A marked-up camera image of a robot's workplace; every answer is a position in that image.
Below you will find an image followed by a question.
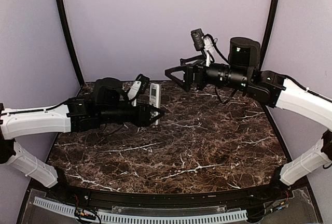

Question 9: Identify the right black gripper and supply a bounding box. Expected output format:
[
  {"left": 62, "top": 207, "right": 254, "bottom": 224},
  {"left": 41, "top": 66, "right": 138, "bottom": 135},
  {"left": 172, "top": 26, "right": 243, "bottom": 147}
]
[{"left": 165, "top": 53, "right": 250, "bottom": 91}]

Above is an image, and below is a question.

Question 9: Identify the grey remote control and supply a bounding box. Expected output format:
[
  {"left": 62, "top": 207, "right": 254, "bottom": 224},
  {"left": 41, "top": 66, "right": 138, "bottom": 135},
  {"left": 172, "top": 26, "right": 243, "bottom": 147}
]
[{"left": 149, "top": 82, "right": 162, "bottom": 126}]

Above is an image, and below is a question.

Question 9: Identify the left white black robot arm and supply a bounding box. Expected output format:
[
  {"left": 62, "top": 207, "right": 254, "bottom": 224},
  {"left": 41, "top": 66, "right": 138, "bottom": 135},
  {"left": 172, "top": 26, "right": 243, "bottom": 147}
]
[{"left": 1, "top": 74, "right": 164, "bottom": 201}]

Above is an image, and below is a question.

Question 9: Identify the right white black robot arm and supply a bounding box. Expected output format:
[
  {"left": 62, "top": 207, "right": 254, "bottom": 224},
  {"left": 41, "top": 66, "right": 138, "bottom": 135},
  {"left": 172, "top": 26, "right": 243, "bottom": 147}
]
[{"left": 165, "top": 34, "right": 331, "bottom": 200}]

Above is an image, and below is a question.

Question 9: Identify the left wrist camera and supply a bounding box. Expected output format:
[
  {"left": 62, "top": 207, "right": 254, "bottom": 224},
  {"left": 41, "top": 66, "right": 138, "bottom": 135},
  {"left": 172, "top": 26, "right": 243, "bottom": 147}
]
[{"left": 127, "top": 74, "right": 150, "bottom": 106}]

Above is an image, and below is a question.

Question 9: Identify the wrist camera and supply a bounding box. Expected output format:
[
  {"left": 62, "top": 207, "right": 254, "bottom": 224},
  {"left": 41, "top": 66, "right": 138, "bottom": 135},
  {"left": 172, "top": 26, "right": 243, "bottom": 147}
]
[
  {"left": 190, "top": 29, "right": 216, "bottom": 67},
  {"left": 127, "top": 74, "right": 150, "bottom": 106}
]

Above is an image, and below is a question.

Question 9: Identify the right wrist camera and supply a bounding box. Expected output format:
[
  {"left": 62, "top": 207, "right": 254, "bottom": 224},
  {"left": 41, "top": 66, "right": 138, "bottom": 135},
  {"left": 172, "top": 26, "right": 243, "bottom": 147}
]
[{"left": 190, "top": 29, "right": 216, "bottom": 67}]

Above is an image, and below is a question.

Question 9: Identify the black front rail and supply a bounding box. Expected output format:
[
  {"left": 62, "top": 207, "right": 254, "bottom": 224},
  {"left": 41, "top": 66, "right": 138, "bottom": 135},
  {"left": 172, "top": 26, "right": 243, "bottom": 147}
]
[{"left": 46, "top": 185, "right": 293, "bottom": 209}]

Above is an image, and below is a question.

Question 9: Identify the right black frame post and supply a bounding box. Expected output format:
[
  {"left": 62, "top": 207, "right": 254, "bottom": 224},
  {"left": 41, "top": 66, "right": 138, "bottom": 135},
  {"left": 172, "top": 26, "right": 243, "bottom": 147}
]
[{"left": 260, "top": 0, "right": 279, "bottom": 68}]

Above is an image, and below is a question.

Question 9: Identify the black frame post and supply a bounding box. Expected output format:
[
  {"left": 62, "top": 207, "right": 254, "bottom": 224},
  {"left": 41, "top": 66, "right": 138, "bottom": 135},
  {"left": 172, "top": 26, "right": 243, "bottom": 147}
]
[
  {"left": 260, "top": 0, "right": 279, "bottom": 68},
  {"left": 56, "top": 0, "right": 85, "bottom": 87}
]

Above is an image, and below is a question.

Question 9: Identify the white slotted cable duct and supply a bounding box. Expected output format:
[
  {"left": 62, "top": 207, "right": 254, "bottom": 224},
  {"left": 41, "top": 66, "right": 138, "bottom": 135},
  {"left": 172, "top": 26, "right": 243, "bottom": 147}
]
[{"left": 33, "top": 197, "right": 248, "bottom": 223}]

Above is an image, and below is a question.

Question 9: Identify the left black frame post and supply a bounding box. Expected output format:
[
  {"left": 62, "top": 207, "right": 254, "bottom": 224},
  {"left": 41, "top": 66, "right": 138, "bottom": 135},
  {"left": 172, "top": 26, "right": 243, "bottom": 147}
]
[{"left": 56, "top": 0, "right": 85, "bottom": 87}]

